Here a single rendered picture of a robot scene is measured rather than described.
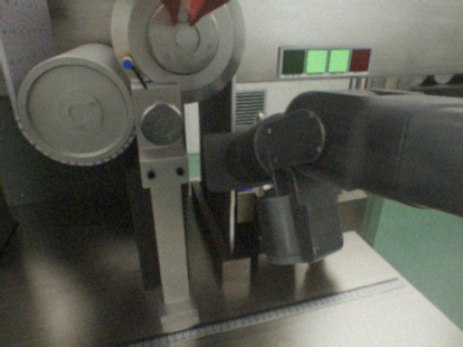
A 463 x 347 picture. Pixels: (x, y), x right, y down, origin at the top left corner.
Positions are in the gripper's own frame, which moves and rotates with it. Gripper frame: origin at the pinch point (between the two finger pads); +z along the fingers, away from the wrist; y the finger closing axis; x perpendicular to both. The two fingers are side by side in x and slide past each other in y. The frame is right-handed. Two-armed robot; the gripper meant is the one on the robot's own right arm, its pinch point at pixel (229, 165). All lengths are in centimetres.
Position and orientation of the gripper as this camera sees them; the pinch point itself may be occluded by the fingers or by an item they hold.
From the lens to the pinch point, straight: 45.5
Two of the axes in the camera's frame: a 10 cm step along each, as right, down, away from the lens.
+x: -1.3, -9.9, 0.4
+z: -2.5, 0.7, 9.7
